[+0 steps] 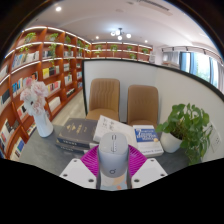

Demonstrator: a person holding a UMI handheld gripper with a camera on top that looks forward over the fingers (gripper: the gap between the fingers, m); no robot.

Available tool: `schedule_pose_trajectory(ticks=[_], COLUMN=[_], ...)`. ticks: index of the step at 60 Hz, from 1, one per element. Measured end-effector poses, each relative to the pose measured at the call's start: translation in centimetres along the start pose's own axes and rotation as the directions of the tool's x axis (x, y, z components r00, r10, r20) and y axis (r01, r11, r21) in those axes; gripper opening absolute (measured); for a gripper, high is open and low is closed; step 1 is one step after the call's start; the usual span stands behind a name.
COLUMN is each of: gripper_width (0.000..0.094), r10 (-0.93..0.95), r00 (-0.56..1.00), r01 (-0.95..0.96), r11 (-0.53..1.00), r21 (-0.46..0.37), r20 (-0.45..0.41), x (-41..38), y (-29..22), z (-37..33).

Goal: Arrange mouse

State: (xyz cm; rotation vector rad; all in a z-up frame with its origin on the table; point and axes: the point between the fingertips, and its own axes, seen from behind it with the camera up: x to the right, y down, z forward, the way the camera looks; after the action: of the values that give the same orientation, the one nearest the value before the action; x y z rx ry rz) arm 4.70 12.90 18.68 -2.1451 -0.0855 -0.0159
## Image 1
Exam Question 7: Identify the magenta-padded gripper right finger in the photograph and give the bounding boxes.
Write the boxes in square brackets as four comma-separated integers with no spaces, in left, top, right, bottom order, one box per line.
[128,146,168,190]

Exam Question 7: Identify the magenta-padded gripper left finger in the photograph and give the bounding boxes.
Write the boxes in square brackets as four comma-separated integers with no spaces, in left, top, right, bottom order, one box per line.
[59,148,101,190]

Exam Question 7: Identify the white and grey computer mouse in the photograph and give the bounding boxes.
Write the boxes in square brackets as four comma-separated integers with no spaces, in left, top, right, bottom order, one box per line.
[97,131,130,178]

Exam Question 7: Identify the blue and white book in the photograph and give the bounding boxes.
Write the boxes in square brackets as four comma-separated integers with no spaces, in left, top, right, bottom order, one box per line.
[132,124,165,158]

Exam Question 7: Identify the white plant pot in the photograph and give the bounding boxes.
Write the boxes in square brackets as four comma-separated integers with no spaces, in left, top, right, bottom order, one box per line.
[160,131,184,154]

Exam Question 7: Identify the thick dark hardcover book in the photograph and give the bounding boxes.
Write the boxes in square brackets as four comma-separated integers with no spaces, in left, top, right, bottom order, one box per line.
[56,117,99,146]

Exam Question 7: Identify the white hardcover book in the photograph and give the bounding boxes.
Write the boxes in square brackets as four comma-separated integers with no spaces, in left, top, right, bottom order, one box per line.
[92,115,138,149]

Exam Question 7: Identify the green leafy pothos plant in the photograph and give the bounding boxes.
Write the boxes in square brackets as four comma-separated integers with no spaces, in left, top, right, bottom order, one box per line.
[155,103,214,166]

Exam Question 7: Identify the tan upholstered chair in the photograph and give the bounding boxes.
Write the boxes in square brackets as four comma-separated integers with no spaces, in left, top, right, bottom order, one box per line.
[126,84,160,129]
[85,78,121,122]

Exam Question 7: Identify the pink and white flower bouquet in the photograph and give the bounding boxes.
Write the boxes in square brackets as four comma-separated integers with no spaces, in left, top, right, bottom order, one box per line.
[19,77,50,116]

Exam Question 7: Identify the orange wooden bookshelf unit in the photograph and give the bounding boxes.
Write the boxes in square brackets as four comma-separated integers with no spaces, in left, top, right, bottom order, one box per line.
[0,26,154,161]

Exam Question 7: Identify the glass window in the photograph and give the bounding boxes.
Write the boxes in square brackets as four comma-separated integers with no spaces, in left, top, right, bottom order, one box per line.
[179,51,224,94]

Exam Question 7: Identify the ceiling lights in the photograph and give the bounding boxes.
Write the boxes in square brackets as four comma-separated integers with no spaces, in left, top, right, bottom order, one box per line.
[109,27,133,42]

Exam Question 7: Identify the white wall socket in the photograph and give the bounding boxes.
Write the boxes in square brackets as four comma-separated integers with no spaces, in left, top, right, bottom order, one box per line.
[209,129,223,148]

